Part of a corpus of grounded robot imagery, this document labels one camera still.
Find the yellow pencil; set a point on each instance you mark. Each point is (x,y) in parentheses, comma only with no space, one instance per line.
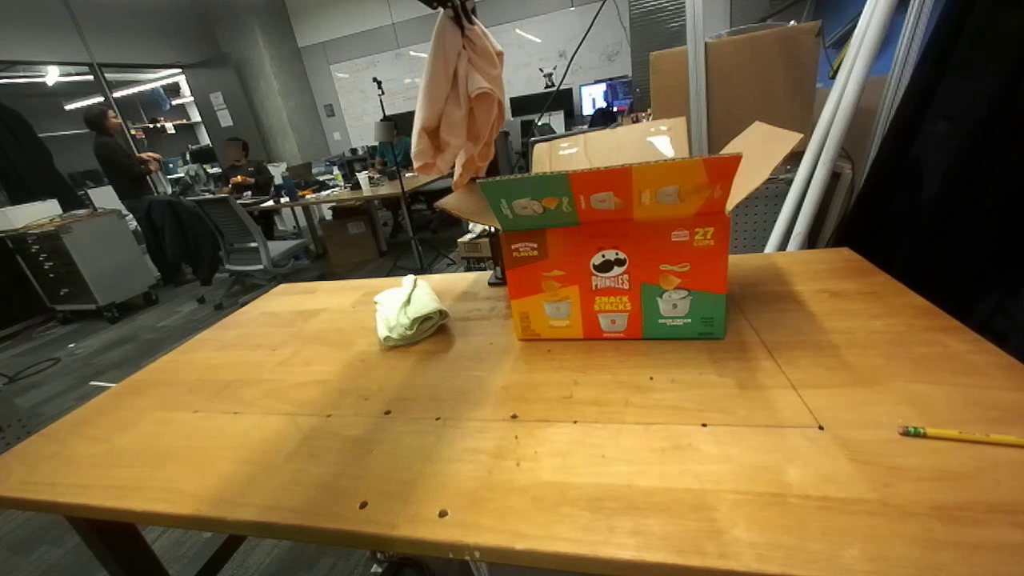
(960,436)

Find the standing person in black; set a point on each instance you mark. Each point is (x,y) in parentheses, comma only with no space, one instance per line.
(173,231)

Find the pink cloth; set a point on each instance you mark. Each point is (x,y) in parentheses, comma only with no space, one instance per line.
(463,96)

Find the white leaning poles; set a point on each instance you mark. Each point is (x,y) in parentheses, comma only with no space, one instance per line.
(833,123)

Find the seated person in teal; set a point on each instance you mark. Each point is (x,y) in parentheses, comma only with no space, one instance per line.
(391,152)

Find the computer monitor lit screen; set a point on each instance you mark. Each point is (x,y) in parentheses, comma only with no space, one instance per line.
(605,94)

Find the background office desk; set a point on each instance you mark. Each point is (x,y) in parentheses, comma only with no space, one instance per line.
(372,190)

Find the seated person in black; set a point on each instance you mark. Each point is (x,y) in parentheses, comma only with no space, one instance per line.
(242,170)

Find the large brown cardboard sheet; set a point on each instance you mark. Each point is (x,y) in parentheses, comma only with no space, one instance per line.
(766,74)

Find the grey rolling cabinet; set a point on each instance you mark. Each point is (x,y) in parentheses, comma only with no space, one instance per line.
(85,263)

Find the light green towel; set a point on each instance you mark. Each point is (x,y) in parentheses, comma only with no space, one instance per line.
(409,310)

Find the grey office chair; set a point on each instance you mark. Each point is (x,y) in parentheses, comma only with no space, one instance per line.
(249,253)

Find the colourful Pringles cardboard box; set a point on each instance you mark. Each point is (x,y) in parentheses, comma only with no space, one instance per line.
(623,231)

